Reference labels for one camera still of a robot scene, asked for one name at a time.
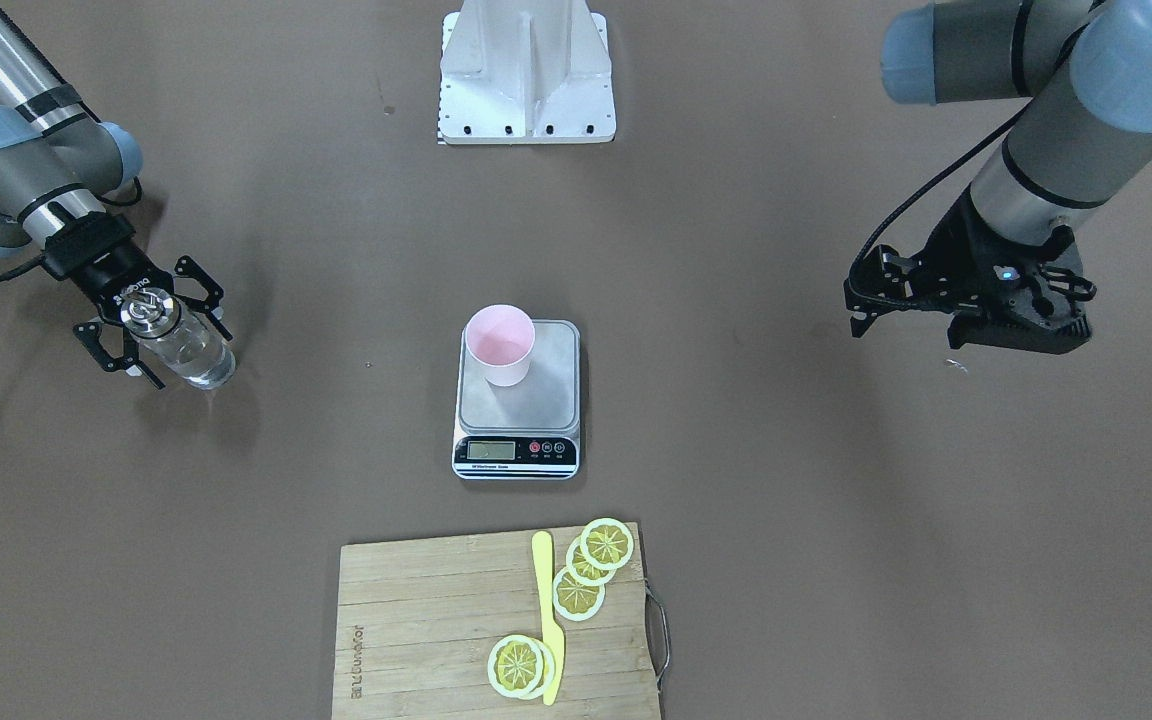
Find yellow plastic knife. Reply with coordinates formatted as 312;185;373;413
531;530;566;706

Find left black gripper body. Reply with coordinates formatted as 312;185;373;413
922;191;1097;355

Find lone lemon slice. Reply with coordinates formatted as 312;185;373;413
486;634;558;700

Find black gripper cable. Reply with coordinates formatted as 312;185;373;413
848;100;1032;291

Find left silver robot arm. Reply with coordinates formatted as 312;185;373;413
844;1;1152;354

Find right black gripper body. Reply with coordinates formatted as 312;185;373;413
41;215;174;325

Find white camera pillar base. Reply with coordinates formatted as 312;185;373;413
435;1;617;146

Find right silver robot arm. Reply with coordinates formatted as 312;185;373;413
0;8;237;389

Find grey digital kitchen scale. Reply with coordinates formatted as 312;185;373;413
450;319;582;480

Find glass sauce bottle steel spout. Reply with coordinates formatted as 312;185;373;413
120;287;237;389

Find wooden cutting board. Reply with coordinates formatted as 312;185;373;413
332;530;669;719

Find pink plastic cup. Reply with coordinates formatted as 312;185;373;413
463;304;536;387

